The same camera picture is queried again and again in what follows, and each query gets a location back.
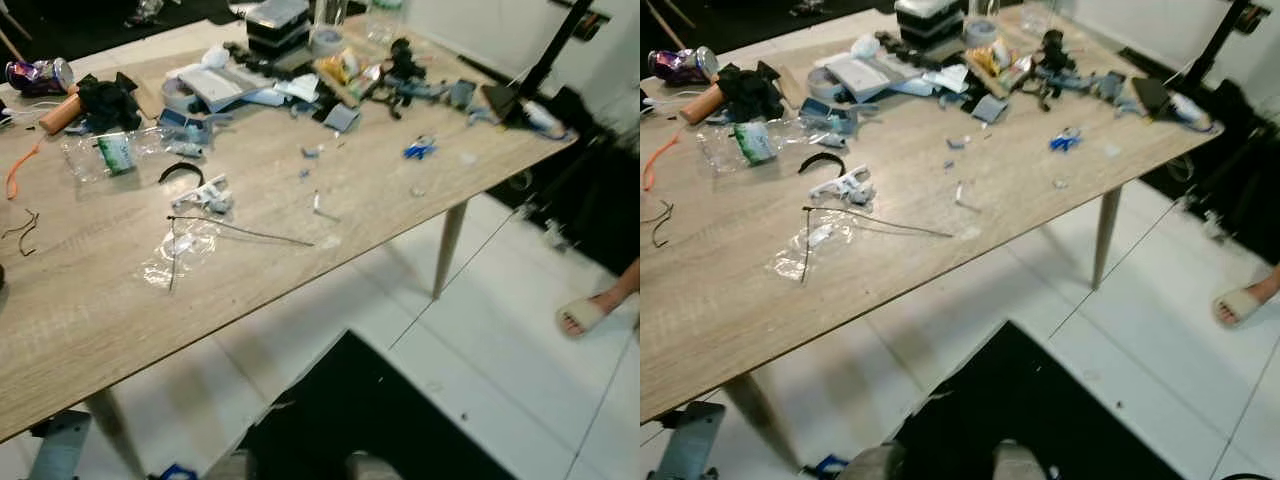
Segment black carpet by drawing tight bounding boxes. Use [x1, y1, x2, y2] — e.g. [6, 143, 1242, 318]
[478, 85, 641, 283]
[1118, 45, 1280, 237]

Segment person's foot in beige slipper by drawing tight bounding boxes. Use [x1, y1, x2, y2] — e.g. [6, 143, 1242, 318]
[555, 257, 641, 340]
[1211, 264, 1280, 330]

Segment clear bottle with green label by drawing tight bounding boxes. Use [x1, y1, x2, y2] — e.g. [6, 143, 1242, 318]
[697, 117, 847, 174]
[60, 127, 207, 184]

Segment white plastic bottle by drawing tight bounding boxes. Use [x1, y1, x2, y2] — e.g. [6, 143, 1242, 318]
[519, 99, 572, 140]
[1164, 91, 1217, 132]

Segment clear plastic bag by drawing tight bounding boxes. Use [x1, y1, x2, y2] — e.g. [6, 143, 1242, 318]
[140, 215, 224, 292]
[768, 207, 860, 282]

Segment crushed purple drink can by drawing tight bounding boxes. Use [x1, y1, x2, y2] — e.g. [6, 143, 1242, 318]
[5, 58, 75, 99]
[648, 46, 720, 87]

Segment crumpled black cloth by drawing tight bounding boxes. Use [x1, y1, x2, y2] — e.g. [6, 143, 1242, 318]
[77, 71, 144, 134]
[714, 61, 787, 124]

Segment curved black band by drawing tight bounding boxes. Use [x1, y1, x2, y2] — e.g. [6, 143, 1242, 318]
[158, 162, 206, 188]
[798, 153, 847, 179]

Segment black stand pole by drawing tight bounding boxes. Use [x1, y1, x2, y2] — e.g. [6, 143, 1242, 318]
[1130, 0, 1262, 122]
[484, 0, 602, 128]

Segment white plastic clip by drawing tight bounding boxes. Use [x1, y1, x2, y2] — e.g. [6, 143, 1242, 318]
[808, 165, 876, 208]
[171, 175, 234, 216]

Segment flat white box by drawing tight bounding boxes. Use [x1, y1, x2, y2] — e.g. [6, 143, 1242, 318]
[807, 51, 907, 102]
[164, 61, 264, 114]

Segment light wooden table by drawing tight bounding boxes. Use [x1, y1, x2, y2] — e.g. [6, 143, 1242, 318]
[0, 18, 580, 479]
[640, 8, 1225, 471]

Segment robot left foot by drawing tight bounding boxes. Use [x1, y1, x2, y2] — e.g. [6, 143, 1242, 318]
[204, 449, 260, 480]
[839, 441, 907, 480]

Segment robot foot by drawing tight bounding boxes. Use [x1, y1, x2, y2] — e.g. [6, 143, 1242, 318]
[839, 441, 907, 480]
[991, 439, 1047, 480]
[204, 449, 260, 480]
[344, 451, 402, 480]

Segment clear plastic bottle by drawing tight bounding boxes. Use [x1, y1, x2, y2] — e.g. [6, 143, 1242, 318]
[364, 0, 407, 42]
[1019, 0, 1060, 37]

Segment yellow snack bag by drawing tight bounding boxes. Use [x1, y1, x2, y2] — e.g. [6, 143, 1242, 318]
[964, 39, 1012, 80]
[314, 47, 362, 87]

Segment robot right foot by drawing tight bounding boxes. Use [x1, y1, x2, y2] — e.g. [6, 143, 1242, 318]
[991, 439, 1047, 480]
[344, 451, 402, 480]

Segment stacked black and grey boxes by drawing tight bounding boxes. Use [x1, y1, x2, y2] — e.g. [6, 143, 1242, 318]
[244, 0, 314, 62]
[892, 0, 964, 52]

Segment brown wire hook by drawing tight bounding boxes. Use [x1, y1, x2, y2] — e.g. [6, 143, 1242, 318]
[0, 208, 42, 257]
[640, 199, 677, 250]

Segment orange cable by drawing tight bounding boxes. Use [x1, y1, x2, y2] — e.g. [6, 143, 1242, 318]
[5, 140, 47, 202]
[643, 130, 684, 194]

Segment grey metal frame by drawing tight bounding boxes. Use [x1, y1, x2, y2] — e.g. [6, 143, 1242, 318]
[24, 409, 94, 480]
[654, 401, 727, 480]

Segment thin bent black wire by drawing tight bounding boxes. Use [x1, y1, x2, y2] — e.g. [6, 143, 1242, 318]
[801, 204, 954, 285]
[166, 213, 316, 294]

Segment black camera gimbal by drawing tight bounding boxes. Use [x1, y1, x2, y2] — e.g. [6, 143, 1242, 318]
[1034, 27, 1077, 78]
[384, 37, 427, 88]

